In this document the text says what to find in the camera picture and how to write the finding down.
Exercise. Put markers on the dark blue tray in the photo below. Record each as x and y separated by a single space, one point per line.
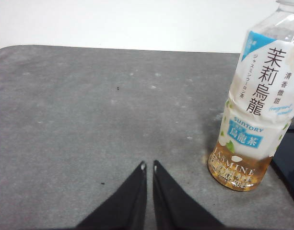
289 163

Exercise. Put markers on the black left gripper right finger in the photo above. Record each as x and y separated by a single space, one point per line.
175 206

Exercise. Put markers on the jasmine tea bottle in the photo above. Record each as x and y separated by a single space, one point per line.
257 95

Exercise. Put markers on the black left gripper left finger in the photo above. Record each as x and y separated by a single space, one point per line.
127 206

